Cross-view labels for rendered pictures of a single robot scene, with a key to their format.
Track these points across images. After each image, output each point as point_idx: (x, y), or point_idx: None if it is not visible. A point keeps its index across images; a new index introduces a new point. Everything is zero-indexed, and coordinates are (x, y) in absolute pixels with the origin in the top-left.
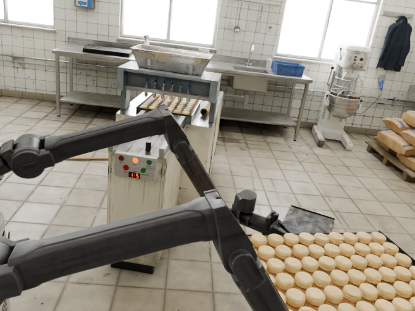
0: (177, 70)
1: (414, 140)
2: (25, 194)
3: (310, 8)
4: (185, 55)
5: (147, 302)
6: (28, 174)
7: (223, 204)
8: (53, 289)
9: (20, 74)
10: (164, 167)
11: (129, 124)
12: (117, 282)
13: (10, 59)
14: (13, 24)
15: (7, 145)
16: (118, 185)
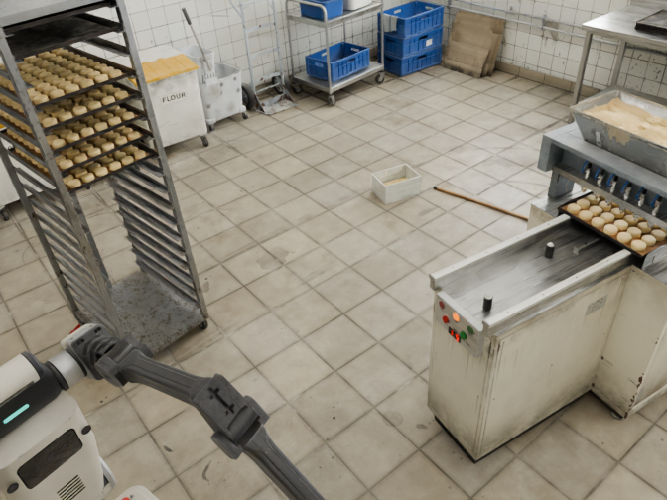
0: (646, 164)
1: None
2: (426, 257)
3: None
4: (659, 145)
5: (433, 498)
6: (109, 381)
7: None
8: (355, 407)
9: (548, 48)
10: (493, 347)
11: (173, 386)
12: (424, 445)
13: (540, 24)
14: None
15: (107, 343)
16: (442, 333)
